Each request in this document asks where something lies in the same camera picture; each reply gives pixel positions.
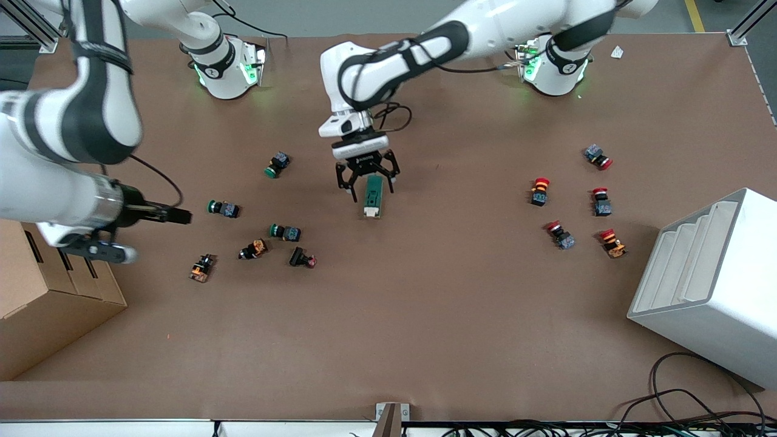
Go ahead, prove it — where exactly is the black right base cable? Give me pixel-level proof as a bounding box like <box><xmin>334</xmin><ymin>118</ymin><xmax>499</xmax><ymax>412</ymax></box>
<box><xmin>211</xmin><ymin>0</ymin><xmax>290</xmax><ymax>41</ymax></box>

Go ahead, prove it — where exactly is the black switch pink tip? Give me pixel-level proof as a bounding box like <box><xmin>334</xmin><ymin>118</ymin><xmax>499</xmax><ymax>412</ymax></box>
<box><xmin>288</xmin><ymin>245</ymin><xmax>319</xmax><ymax>269</ymax></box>

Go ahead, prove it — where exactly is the brown cardboard box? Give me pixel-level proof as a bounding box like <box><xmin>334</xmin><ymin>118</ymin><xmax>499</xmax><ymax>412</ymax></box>
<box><xmin>0</xmin><ymin>218</ymin><xmax>128</xmax><ymax>382</ymax></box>

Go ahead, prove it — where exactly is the metal camera post bracket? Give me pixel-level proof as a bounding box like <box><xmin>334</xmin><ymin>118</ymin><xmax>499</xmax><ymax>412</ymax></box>
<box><xmin>375</xmin><ymin>402</ymin><xmax>411</xmax><ymax>437</ymax></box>

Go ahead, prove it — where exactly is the red mushroom button striped collar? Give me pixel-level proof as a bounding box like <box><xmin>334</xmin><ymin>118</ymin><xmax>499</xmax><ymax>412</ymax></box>
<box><xmin>529</xmin><ymin>177</ymin><xmax>552</xmax><ymax>208</ymax></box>

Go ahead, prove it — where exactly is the red mushroom button blue body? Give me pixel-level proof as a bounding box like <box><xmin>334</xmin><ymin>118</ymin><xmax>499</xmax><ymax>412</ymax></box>
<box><xmin>583</xmin><ymin>143</ymin><xmax>614</xmax><ymax>172</ymax></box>
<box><xmin>544</xmin><ymin>220</ymin><xmax>577</xmax><ymax>251</ymax></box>
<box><xmin>591</xmin><ymin>187</ymin><xmax>614</xmax><ymax>218</ymax></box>

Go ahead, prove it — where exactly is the aluminium frame profile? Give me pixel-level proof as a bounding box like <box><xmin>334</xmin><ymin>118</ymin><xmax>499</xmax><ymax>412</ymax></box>
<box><xmin>0</xmin><ymin>0</ymin><xmax>67</xmax><ymax>54</ymax></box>
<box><xmin>725</xmin><ymin>0</ymin><xmax>777</xmax><ymax>48</ymax></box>

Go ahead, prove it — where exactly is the green load switch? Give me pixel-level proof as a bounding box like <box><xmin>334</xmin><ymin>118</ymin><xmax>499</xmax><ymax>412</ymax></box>
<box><xmin>362</xmin><ymin>174</ymin><xmax>385</xmax><ymax>220</ymax></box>

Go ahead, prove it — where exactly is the black cable bundle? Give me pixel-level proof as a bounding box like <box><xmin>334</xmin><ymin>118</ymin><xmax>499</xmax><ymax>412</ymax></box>
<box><xmin>442</xmin><ymin>419</ymin><xmax>777</xmax><ymax>437</ymax></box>

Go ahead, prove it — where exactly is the black button orange body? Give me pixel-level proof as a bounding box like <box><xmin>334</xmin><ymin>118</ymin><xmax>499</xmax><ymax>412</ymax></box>
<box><xmin>238</xmin><ymin>239</ymin><xmax>270</xmax><ymax>261</ymax></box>
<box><xmin>188</xmin><ymin>253</ymin><xmax>217</xmax><ymax>284</ymax></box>

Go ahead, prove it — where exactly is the green push button blue body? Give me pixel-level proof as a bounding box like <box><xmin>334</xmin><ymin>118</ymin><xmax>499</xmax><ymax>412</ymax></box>
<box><xmin>264</xmin><ymin>152</ymin><xmax>291</xmax><ymax>180</ymax></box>
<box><xmin>269</xmin><ymin>223</ymin><xmax>303</xmax><ymax>243</ymax></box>
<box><xmin>206</xmin><ymin>199</ymin><xmax>242</xmax><ymax>220</ymax></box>

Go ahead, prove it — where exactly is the red mushroom button orange body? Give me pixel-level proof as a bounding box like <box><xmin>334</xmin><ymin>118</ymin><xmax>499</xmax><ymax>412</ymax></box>
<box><xmin>598</xmin><ymin>228</ymin><xmax>628</xmax><ymax>260</ymax></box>

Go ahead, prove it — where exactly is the black looped floor cable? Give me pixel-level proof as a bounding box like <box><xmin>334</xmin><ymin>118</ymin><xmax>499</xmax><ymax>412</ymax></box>
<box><xmin>649</xmin><ymin>351</ymin><xmax>767</xmax><ymax>427</ymax></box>

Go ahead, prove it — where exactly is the brown paper table cover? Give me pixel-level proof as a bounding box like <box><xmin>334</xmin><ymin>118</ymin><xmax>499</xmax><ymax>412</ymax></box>
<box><xmin>0</xmin><ymin>30</ymin><xmax>777</xmax><ymax>422</ymax></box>

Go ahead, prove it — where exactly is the white slotted rack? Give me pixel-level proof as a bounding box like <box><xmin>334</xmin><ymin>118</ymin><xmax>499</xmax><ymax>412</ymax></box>
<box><xmin>626</xmin><ymin>187</ymin><xmax>777</xmax><ymax>391</ymax></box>

